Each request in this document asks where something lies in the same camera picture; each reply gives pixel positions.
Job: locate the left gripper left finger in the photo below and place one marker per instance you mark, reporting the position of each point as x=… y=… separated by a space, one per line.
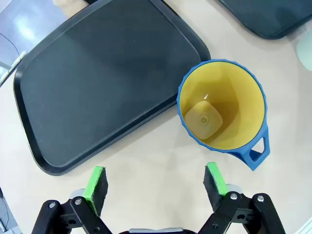
x=95 y=195

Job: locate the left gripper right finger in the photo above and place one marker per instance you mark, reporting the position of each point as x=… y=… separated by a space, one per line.
x=215 y=192

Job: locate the pale green tall cup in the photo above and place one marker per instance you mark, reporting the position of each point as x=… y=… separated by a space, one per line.
x=306 y=51

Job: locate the blue cup with yellow interior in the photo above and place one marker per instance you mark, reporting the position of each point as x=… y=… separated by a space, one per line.
x=219 y=102

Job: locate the black plastic tray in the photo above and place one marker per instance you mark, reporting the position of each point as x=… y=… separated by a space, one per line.
x=97 y=85
x=268 y=14

